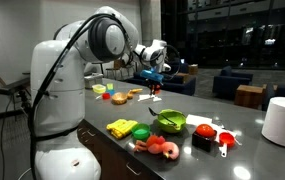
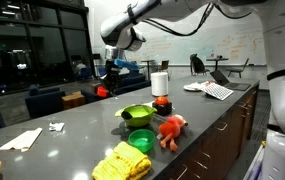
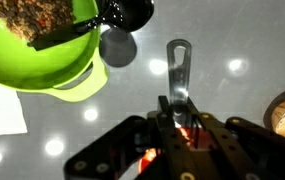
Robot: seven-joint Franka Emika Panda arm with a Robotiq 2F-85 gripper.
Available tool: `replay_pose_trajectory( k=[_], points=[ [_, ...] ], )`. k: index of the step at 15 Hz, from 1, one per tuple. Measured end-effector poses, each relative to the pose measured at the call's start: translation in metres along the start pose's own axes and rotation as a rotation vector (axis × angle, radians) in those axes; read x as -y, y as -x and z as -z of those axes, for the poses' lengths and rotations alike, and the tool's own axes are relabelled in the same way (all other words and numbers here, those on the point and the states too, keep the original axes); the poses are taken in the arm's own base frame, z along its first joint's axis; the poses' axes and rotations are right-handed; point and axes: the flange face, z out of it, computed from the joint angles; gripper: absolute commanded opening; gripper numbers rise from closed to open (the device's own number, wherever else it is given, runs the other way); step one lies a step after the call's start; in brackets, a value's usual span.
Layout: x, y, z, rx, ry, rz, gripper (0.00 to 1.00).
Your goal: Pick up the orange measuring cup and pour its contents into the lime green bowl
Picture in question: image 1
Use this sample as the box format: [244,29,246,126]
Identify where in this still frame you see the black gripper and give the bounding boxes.
[146,79,164,96]

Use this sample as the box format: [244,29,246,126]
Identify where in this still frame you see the small orange measuring cup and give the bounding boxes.
[150,87,162,96]

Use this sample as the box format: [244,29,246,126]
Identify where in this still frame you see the lime green bowl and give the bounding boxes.
[156,108,187,134]

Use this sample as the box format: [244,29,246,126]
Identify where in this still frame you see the small green bowl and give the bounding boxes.
[131,122,152,141]

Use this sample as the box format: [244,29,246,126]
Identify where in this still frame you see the small red cup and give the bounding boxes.
[95,92,112,101]

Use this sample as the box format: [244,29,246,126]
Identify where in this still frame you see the white folded paper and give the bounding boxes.
[137,93,155,102]

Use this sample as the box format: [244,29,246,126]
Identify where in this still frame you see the wooden toy figure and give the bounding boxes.
[126,87,144,100]

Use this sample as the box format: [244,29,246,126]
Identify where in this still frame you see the wooden box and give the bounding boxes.
[187,63,199,76]

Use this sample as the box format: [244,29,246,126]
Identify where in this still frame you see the yellow and blue cups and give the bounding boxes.
[106,82,116,96]

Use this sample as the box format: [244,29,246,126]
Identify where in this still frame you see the wooden chair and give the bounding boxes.
[105,59,124,80]

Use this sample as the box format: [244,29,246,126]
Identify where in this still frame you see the yellow plastic container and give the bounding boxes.
[91,83,107,94]

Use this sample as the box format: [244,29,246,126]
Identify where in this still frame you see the pink flamingo plush toy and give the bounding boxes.
[133,134,180,161]

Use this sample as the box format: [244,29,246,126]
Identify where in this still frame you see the metal pan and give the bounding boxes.
[83,72,104,89]

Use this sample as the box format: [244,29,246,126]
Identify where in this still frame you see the black box with orange dome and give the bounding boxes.
[191,123,218,153]

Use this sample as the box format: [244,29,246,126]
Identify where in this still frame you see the blue armchair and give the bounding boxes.
[212,65,254,100]

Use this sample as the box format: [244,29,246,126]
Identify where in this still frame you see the dark wood counter cabinet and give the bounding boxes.
[76,121,156,180]

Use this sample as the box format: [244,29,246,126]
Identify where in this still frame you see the wooden side table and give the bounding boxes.
[234,83,278,109]

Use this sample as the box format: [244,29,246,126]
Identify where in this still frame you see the dark armchair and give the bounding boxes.
[261,83,285,112]

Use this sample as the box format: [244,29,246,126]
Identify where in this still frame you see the white paper towel roll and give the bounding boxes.
[261,95,285,149]

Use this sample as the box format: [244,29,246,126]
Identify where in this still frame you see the red white-handled measuring cup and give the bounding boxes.
[217,131,236,158]

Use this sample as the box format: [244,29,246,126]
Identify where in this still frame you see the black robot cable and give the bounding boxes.
[28,13,182,180]

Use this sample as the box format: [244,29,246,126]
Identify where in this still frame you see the black camera on tripod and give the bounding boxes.
[0,77,33,114]

